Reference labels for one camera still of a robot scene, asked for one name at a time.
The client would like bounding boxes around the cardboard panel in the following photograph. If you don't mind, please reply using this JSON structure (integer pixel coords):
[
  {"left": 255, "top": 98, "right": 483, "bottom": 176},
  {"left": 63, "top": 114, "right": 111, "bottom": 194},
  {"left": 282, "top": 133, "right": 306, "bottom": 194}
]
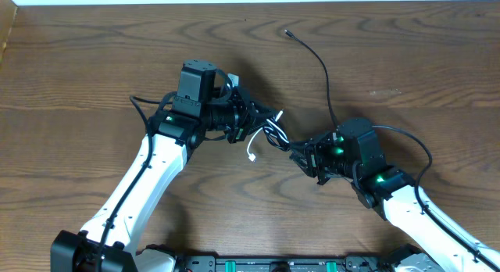
[{"left": 0, "top": 0, "right": 18, "bottom": 61}]

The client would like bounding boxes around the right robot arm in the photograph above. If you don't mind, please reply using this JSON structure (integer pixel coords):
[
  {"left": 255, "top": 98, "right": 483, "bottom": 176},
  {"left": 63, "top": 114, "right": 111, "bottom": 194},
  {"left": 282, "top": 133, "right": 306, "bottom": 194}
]
[{"left": 291, "top": 118, "right": 499, "bottom": 271}]

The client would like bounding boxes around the thin black cable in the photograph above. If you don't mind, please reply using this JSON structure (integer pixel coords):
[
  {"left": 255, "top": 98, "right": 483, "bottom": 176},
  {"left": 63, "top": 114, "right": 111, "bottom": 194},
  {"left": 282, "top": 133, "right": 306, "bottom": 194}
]
[{"left": 284, "top": 29, "right": 340, "bottom": 128}]

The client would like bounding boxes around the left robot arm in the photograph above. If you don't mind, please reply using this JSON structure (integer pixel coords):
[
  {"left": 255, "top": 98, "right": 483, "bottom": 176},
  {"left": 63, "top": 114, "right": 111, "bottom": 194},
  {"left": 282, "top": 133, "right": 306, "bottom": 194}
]
[{"left": 50, "top": 59, "right": 281, "bottom": 271}]

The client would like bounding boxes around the white cable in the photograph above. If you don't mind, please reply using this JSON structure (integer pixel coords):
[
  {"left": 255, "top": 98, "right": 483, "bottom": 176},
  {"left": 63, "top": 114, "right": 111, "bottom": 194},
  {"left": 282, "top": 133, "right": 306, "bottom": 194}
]
[{"left": 245, "top": 109, "right": 290, "bottom": 163}]

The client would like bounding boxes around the left camera cable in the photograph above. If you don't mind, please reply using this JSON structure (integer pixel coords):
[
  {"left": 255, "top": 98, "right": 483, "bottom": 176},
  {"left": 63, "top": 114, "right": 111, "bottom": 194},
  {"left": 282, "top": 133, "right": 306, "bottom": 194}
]
[{"left": 93, "top": 95, "right": 165, "bottom": 272}]

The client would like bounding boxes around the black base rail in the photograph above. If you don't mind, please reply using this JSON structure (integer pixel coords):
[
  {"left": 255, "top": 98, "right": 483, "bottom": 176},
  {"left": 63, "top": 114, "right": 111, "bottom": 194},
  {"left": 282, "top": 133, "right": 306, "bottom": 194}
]
[{"left": 173, "top": 255, "right": 392, "bottom": 272}]

